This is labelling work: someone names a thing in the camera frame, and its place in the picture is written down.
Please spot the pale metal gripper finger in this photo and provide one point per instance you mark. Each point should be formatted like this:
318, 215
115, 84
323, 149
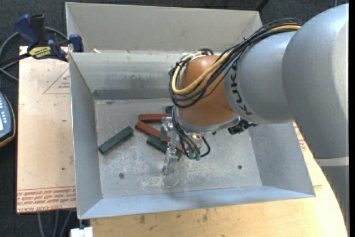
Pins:
165, 127
169, 163

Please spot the red-brown flat block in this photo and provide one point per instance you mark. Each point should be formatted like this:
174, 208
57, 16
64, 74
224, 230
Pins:
147, 129
151, 117

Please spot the dark green flat block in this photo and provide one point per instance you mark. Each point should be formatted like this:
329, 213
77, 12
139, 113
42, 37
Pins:
116, 140
169, 110
156, 143

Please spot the grey metal bin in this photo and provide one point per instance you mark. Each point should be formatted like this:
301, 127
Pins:
133, 172

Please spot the brown cardboard board, red print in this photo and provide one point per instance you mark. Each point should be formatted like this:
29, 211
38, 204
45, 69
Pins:
45, 130

